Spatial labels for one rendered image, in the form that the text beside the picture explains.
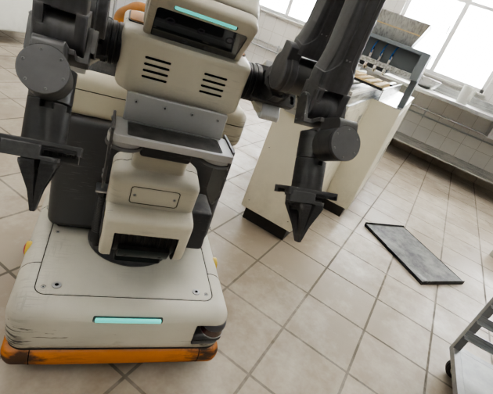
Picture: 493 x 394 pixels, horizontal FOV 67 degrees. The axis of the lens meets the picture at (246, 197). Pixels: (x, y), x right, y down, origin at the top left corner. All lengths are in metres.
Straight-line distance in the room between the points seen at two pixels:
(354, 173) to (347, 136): 2.01
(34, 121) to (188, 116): 0.37
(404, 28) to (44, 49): 2.27
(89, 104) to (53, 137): 0.57
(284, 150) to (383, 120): 0.81
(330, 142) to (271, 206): 1.51
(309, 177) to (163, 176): 0.42
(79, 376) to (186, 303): 0.39
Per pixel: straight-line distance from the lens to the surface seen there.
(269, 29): 6.42
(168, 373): 1.37
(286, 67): 0.77
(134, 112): 0.84
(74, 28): 0.59
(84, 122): 1.16
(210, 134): 0.87
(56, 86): 0.51
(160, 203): 0.98
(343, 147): 0.62
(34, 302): 1.14
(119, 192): 0.95
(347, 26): 0.67
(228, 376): 1.42
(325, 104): 0.69
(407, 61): 2.60
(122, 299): 1.15
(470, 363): 1.91
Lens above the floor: 1.11
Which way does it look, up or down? 27 degrees down
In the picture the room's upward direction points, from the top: 21 degrees clockwise
